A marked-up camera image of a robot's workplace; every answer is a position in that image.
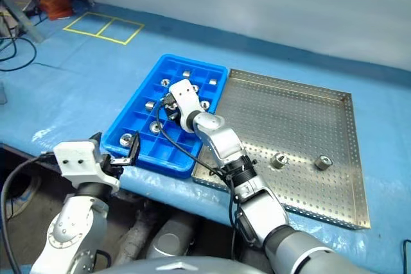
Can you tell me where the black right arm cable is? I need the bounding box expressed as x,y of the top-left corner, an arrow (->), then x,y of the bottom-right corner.
155,99 -> 258,261

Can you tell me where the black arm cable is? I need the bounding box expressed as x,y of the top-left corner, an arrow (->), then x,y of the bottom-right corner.
155,99 -> 258,261
0,154 -> 56,274

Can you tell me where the grey robot torso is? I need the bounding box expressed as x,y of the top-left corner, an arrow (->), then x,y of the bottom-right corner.
107,255 -> 275,274

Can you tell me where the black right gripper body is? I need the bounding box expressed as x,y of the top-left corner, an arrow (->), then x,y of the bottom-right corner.
164,93 -> 182,121

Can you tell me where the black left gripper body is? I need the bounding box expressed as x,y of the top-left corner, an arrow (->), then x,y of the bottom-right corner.
101,153 -> 125,176

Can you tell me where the black floor cable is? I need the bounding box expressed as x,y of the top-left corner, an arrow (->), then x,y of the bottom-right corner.
0,33 -> 38,73

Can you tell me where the metal nut left on tray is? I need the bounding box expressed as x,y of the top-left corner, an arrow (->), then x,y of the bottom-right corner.
271,153 -> 288,170

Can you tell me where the blue plastic compartment tray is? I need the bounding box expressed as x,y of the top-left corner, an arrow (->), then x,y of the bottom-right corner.
100,54 -> 229,179

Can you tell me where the thin black cable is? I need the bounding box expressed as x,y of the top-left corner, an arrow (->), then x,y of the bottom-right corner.
402,237 -> 411,274

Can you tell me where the orange box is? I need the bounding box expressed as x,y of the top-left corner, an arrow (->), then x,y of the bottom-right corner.
39,0 -> 73,20

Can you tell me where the perforated steel tray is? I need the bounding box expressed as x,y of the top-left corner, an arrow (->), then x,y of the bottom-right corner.
191,68 -> 371,230

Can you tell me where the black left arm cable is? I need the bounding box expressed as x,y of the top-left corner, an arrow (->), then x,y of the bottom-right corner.
0,154 -> 56,274

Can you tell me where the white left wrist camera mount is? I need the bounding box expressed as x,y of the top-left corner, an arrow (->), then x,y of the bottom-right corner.
52,139 -> 121,191

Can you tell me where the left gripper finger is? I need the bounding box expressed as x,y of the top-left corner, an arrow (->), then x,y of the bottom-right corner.
110,130 -> 141,167
87,131 -> 105,152

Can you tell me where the grey metal frame leg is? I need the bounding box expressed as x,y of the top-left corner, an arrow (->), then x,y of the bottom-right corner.
0,0 -> 45,43

